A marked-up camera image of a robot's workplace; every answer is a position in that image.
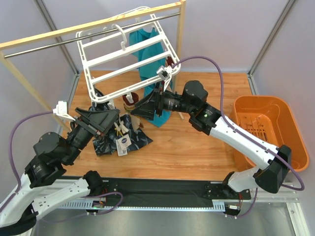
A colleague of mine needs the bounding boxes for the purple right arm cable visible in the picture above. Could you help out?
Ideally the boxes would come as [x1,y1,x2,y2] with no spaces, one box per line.
[172,56,305,191]

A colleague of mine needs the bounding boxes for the orange plastic laundry basket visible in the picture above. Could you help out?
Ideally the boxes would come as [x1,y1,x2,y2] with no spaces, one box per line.
[229,95,310,172]

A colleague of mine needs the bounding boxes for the white clip drying hanger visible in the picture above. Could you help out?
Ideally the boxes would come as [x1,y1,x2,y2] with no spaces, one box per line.
[75,6,181,103]

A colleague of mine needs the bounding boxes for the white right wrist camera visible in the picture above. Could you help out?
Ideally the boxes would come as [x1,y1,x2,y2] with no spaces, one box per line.
[157,66,174,92]

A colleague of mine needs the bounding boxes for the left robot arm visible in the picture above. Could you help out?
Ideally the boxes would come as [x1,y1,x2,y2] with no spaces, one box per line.
[0,108,120,236]

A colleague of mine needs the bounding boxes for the striped sock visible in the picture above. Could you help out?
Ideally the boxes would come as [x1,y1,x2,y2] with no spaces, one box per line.
[123,92,144,130]

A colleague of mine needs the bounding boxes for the teal shorts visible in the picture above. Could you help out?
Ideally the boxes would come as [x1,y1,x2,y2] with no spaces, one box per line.
[129,28,171,128]

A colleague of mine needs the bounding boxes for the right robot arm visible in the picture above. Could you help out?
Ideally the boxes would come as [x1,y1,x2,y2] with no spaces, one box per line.
[131,80,291,194]

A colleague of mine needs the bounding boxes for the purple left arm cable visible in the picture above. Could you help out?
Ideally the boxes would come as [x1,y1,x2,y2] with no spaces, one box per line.
[0,111,124,223]

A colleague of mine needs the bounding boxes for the striped sock maroon toe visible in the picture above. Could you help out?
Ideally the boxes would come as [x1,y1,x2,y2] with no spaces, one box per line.
[165,56,174,67]

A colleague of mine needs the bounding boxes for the dark shark print shorts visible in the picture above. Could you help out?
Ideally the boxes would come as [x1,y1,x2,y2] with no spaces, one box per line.
[93,114,153,156]

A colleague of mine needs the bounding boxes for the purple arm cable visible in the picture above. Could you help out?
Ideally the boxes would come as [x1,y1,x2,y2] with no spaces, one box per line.
[0,111,124,223]
[172,56,305,191]

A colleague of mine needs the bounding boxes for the metal rack rod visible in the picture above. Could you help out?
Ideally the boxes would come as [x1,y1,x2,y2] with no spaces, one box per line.
[3,11,182,59]

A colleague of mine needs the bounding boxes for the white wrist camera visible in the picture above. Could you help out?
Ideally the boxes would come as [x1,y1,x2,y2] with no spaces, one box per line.
[157,66,174,92]
[53,101,75,122]

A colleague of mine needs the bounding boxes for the wooden clothes rack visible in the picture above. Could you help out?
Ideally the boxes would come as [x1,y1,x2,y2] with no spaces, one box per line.
[0,0,186,131]

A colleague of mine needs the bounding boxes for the white paper garment tag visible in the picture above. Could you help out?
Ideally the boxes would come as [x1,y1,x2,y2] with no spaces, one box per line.
[116,134,131,156]

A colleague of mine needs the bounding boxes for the black base cloth strip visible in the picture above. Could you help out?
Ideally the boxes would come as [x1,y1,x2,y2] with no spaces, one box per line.
[94,177,251,209]

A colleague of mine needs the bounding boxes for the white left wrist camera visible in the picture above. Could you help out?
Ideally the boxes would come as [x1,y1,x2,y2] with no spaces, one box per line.
[53,101,75,122]

